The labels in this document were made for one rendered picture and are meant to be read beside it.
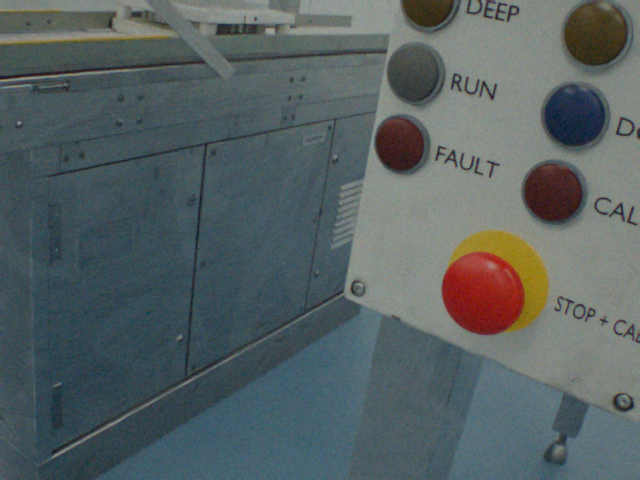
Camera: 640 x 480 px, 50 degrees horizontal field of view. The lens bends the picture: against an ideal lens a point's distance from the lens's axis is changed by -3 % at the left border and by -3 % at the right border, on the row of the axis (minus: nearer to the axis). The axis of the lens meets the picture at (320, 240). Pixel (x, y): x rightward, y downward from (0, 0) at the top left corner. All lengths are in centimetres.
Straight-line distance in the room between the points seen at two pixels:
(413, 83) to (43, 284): 89
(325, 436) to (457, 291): 135
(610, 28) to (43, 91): 81
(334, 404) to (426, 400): 131
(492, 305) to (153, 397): 123
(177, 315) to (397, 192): 111
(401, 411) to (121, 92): 74
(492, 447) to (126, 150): 111
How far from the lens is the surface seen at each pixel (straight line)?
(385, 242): 38
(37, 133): 101
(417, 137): 35
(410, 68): 35
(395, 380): 48
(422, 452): 50
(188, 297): 145
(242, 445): 161
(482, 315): 33
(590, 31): 32
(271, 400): 175
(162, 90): 115
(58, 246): 116
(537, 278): 35
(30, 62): 98
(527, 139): 34
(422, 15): 34
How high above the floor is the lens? 102
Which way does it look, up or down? 22 degrees down
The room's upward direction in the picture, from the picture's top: 9 degrees clockwise
